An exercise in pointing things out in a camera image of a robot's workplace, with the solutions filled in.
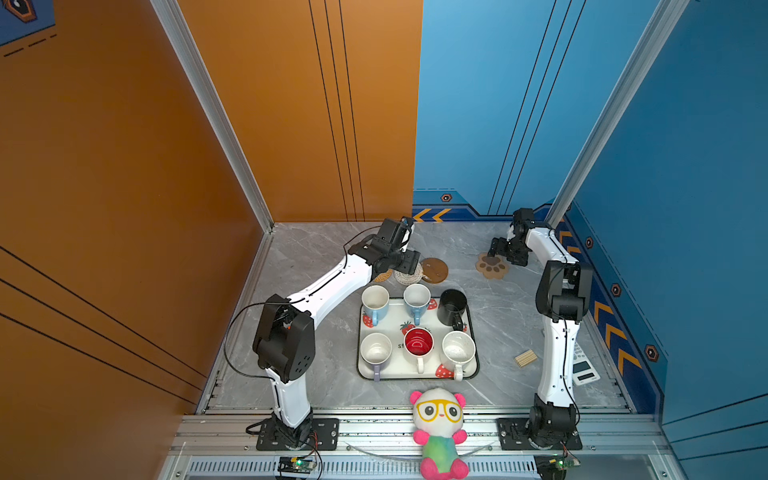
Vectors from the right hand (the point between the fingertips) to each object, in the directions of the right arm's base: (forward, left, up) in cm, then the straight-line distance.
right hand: (499, 255), depth 108 cm
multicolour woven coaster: (-10, +34, 0) cm, 35 cm away
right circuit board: (-62, 0, -4) cm, 62 cm away
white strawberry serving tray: (-35, +37, -1) cm, 51 cm away
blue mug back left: (-21, +44, +2) cm, 49 cm away
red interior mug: (-33, +31, 0) cm, 45 cm away
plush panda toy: (-54, +28, +5) cm, 61 cm away
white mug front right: (-36, +20, 0) cm, 41 cm away
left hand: (-12, +34, +17) cm, 40 cm away
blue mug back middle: (-20, +31, +3) cm, 38 cm away
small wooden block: (-37, +1, -1) cm, 37 cm away
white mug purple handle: (-35, +44, 0) cm, 56 cm away
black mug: (-22, +20, +1) cm, 30 cm away
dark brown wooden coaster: (-6, +24, -1) cm, 25 cm away
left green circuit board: (-62, +62, -3) cm, 88 cm away
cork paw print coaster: (-5, +3, -1) cm, 6 cm away
